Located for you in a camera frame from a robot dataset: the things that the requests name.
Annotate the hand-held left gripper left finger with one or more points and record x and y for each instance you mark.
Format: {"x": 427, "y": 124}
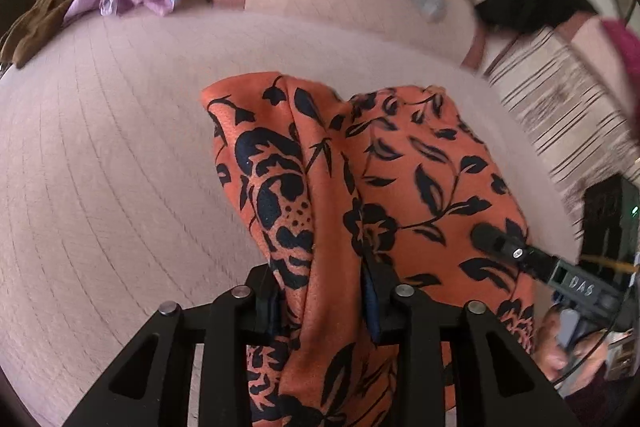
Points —
{"x": 265, "y": 302}

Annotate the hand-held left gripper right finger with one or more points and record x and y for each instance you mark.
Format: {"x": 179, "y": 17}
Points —
{"x": 380, "y": 302}

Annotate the black cloth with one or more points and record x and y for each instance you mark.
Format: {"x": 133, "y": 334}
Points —
{"x": 535, "y": 4}

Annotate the person's right hand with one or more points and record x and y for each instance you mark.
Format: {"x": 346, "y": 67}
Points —
{"x": 550, "y": 347}

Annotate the orange floral garment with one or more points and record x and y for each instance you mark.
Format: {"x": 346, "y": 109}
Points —
{"x": 400, "y": 187}

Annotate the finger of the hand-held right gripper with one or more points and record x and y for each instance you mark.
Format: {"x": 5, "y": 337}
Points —
{"x": 497, "y": 243}

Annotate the beige striped cloth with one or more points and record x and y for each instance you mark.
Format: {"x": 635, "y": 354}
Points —
{"x": 555, "y": 97}

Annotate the dark electronic box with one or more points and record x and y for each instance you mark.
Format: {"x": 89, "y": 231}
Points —
{"x": 607, "y": 212}

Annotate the pink pillow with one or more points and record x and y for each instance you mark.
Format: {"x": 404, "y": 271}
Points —
{"x": 350, "y": 2}

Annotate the magenta cloth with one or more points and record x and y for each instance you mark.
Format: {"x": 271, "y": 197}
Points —
{"x": 622, "y": 47}

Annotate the brown cloth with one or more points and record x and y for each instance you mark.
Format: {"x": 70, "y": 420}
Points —
{"x": 50, "y": 12}

